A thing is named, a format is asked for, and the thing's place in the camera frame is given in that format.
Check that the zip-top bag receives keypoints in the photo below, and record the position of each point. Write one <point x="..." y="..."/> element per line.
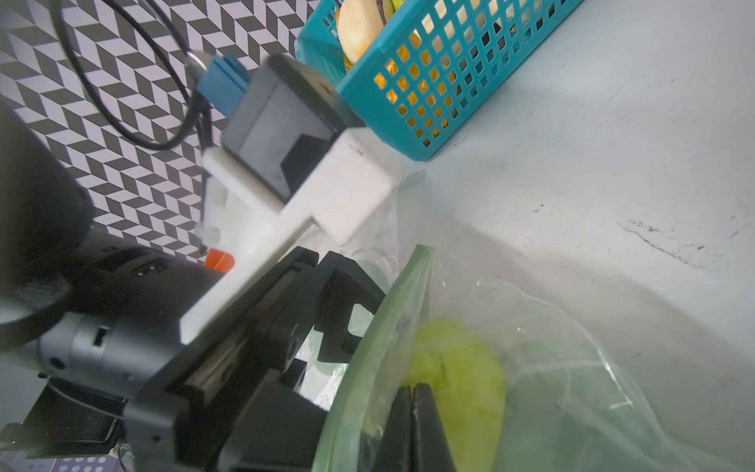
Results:
<point x="518" y="384"/>

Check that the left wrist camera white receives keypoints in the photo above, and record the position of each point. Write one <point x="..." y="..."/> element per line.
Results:
<point x="293" y="155"/>

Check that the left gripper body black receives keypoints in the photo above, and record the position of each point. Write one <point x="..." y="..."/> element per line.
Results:
<point x="98" y="318"/>

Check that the cream pear bag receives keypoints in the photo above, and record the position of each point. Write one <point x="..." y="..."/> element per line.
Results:
<point x="358" y="24"/>

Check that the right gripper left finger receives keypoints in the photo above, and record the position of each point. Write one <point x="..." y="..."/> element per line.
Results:
<point x="395" y="449"/>

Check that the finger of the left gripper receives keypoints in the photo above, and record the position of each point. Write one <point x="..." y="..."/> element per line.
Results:
<point x="346" y="285"/>

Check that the teal plastic basket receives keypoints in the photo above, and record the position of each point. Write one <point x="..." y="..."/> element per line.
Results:
<point x="432" y="66"/>

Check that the orange bowl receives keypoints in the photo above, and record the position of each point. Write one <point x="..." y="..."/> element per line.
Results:
<point x="219" y="261"/>

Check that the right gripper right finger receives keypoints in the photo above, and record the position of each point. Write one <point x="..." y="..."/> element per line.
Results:
<point x="430" y="449"/>

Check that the green pear bag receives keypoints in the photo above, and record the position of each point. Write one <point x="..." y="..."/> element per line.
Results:
<point x="468" y="383"/>

